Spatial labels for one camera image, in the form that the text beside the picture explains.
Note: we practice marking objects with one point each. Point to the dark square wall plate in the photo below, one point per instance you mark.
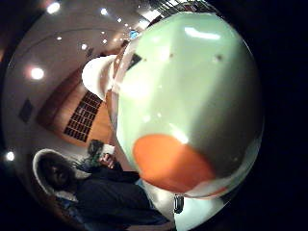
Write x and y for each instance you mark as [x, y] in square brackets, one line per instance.
[25, 110]

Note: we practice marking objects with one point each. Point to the bright rectangular ceiling light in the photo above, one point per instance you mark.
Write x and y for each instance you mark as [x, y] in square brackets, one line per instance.
[150, 15]

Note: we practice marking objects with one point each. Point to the group of round ceiling spotlights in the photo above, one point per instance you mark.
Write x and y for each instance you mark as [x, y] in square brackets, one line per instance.
[37, 73]

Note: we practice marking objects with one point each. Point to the person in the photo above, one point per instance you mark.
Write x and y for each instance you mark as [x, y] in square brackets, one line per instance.
[95, 153]
[109, 199]

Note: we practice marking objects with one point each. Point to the blue screen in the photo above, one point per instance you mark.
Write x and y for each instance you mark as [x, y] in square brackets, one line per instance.
[133, 33]

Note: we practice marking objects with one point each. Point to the dark grid wall panel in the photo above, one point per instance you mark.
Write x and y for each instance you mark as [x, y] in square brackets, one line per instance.
[82, 118]

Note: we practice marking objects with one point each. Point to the small black clip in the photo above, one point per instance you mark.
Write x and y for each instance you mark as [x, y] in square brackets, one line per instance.
[178, 204]

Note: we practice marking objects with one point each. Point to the white chair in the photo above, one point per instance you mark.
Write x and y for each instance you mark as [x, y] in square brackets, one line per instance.
[38, 166]

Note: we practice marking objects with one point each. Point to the pale green bottle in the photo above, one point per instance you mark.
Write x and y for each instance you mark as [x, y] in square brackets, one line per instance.
[189, 96]

